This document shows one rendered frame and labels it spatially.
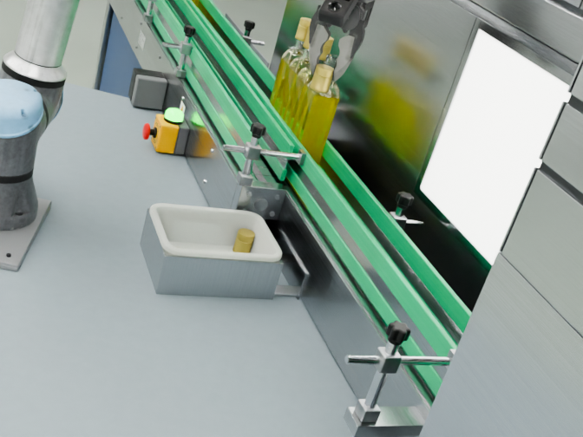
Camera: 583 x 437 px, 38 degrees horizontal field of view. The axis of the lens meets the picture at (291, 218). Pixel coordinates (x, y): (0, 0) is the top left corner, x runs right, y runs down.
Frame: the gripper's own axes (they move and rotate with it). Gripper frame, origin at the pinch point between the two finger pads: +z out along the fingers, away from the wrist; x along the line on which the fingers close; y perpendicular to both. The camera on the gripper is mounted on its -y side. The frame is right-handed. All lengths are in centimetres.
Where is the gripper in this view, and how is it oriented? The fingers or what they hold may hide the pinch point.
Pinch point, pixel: (324, 71)
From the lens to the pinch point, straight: 158.7
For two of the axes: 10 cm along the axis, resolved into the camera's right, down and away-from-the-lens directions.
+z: -2.6, 8.6, 4.3
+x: -9.0, -3.8, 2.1
